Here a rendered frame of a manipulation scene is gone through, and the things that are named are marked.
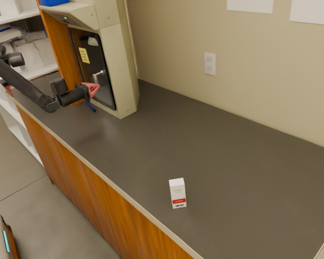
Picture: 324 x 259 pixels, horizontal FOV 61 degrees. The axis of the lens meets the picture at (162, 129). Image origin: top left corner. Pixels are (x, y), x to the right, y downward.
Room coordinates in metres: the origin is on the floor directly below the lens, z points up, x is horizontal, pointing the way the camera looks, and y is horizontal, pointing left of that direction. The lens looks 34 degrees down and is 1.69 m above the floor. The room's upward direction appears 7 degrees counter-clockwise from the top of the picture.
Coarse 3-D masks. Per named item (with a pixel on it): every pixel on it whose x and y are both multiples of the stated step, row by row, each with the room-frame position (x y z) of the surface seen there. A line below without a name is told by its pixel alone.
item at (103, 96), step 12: (72, 36) 1.48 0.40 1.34; (84, 36) 1.37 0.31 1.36; (96, 36) 1.28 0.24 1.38; (84, 48) 1.40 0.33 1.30; (96, 48) 1.30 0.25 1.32; (96, 60) 1.33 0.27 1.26; (84, 72) 1.46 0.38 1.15; (96, 72) 1.35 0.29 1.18; (108, 84) 1.28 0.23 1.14; (96, 96) 1.41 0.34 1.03; (108, 96) 1.30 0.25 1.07
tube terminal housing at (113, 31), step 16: (80, 0) 1.36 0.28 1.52; (96, 0) 1.28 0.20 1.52; (112, 0) 1.33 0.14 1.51; (112, 16) 1.32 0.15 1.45; (96, 32) 1.30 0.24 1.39; (112, 32) 1.31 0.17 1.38; (128, 32) 1.50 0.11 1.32; (112, 48) 1.30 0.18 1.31; (128, 48) 1.42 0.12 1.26; (112, 64) 1.29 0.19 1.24; (128, 64) 1.35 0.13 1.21; (112, 80) 1.27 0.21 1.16; (128, 80) 1.33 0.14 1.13; (128, 96) 1.32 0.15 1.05; (112, 112) 1.33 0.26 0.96; (128, 112) 1.31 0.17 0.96
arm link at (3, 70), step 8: (0, 64) 1.10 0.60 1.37; (0, 72) 1.09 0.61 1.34; (8, 72) 1.10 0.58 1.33; (16, 72) 1.12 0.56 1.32; (8, 80) 1.09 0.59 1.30; (16, 80) 1.10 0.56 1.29; (24, 80) 1.11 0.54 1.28; (16, 88) 1.10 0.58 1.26; (24, 88) 1.10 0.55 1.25; (32, 88) 1.11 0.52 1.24; (32, 96) 1.10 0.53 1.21; (40, 96) 1.11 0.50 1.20; (48, 96) 1.17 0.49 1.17; (40, 104) 1.10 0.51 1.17; (48, 112) 1.10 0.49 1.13
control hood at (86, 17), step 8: (40, 8) 1.44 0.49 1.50; (48, 8) 1.36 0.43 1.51; (56, 8) 1.30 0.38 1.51; (64, 8) 1.27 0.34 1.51; (72, 8) 1.25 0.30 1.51; (80, 8) 1.23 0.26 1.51; (88, 8) 1.25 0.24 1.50; (72, 16) 1.24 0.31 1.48; (80, 16) 1.22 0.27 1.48; (88, 16) 1.25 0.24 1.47; (96, 16) 1.27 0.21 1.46; (80, 24) 1.30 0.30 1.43; (88, 24) 1.24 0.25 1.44; (96, 24) 1.26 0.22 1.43
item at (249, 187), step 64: (64, 128) 1.25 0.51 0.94; (128, 128) 1.17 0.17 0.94; (192, 128) 1.10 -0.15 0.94; (256, 128) 1.03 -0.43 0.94; (128, 192) 0.74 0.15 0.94; (192, 192) 0.70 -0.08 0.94; (256, 192) 0.66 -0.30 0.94; (320, 192) 0.62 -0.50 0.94; (192, 256) 0.48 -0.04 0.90; (256, 256) 0.43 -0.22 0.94
